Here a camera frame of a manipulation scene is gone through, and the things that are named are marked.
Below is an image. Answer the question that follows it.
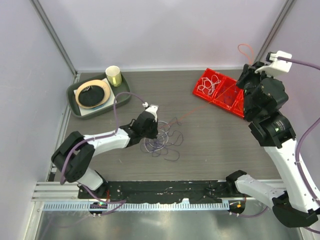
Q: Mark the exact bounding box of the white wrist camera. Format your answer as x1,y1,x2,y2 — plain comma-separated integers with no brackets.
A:
142,101,159,122
254,50,292,77

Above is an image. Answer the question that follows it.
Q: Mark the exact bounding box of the cream yellow mug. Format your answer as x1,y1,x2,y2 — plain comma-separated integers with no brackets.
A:
105,65,122,87

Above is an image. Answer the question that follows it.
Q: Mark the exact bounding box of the red plastic divided bin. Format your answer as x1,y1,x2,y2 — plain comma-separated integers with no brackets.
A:
192,68,244,119

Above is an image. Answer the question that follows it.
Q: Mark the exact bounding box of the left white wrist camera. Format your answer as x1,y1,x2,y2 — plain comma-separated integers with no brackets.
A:
142,101,159,122

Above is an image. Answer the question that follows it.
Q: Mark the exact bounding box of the white paper sheet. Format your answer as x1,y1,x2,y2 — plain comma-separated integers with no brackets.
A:
73,78,115,117

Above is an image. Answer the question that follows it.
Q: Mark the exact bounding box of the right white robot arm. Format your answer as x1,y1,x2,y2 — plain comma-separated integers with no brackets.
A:
225,62,320,228

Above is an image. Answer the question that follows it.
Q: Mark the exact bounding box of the slotted cable duct rail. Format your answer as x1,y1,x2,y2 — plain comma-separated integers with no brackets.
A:
42,200,230,212

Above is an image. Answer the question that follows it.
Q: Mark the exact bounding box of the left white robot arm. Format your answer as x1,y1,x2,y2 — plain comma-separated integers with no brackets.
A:
51,111,158,200

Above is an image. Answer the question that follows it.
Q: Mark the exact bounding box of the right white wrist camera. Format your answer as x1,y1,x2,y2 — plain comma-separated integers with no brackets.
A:
254,50,292,77

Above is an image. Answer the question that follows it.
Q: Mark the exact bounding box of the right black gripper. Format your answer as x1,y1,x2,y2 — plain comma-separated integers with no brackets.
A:
235,61,278,118

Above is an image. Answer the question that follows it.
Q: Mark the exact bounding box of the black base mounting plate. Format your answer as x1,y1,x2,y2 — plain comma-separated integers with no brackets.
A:
92,180,243,204

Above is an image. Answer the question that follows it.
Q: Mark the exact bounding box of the purple thin cable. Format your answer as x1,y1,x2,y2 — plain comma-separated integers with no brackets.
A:
221,84,240,105
139,117,185,162

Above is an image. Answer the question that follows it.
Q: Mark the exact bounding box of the orange thin cable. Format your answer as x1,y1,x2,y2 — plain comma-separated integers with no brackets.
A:
174,43,256,121
236,92,247,113

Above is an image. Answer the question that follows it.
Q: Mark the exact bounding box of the wooden ring with black disc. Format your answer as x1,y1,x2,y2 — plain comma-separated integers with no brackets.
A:
75,79,112,110

